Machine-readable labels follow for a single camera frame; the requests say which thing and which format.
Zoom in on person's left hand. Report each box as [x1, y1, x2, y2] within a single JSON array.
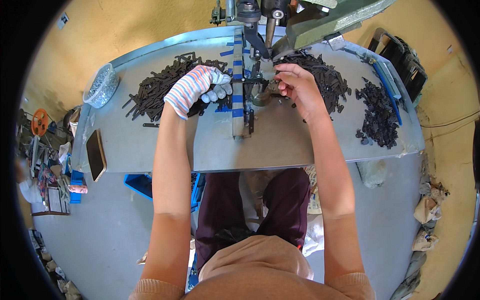
[[164, 65, 233, 121]]

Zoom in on person's right hand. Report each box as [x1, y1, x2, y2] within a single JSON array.
[[274, 63, 331, 123]]

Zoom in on black metal strip assembly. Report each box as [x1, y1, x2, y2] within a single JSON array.
[[232, 61, 269, 85]]

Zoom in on metal anvil cylinder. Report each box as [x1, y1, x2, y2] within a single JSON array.
[[250, 84, 273, 107]]

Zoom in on wooden strip with blue tape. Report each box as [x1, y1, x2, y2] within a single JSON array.
[[231, 28, 247, 140]]

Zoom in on black metal strips beside wood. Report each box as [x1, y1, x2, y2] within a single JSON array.
[[243, 105, 256, 136]]

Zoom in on pile of short black strips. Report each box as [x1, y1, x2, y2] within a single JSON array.
[[273, 50, 352, 115]]

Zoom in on large pile of black metal strips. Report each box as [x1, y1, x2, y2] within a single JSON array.
[[122, 52, 234, 123]]

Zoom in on green riveting machine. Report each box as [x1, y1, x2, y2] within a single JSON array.
[[209, 0, 399, 63]]

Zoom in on pile of riveted black parts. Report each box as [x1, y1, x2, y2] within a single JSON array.
[[354, 77, 400, 150]]

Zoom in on person's legs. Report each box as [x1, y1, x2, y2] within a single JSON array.
[[194, 168, 313, 271]]

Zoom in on clear plastic tub of rivets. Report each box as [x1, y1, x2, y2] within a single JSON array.
[[82, 63, 121, 109]]

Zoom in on black plastic crate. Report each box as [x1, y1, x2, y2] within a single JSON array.
[[367, 27, 428, 103]]

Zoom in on white woven bag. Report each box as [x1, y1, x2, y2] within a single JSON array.
[[355, 159, 388, 189]]

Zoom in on blue plastic crate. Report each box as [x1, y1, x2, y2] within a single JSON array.
[[123, 173, 206, 213]]

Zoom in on smartphone with brown case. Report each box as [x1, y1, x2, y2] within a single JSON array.
[[86, 129, 108, 183]]

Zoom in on printed paper bag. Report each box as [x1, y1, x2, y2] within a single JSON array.
[[301, 166, 325, 258]]

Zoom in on blue stool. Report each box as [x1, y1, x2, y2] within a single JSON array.
[[68, 169, 88, 205]]

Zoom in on person's body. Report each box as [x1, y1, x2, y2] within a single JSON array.
[[127, 210, 377, 300]]

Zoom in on orange wheel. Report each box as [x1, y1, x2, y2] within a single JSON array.
[[31, 108, 50, 137]]

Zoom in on heap of clutter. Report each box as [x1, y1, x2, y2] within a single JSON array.
[[15, 107, 84, 217]]

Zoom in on row of paper sacks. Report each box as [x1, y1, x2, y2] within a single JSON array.
[[390, 179, 451, 300]]

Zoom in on blue metal rail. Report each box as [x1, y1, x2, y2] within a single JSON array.
[[370, 59, 404, 127]]

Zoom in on black cable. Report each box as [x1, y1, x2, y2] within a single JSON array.
[[419, 110, 480, 142]]

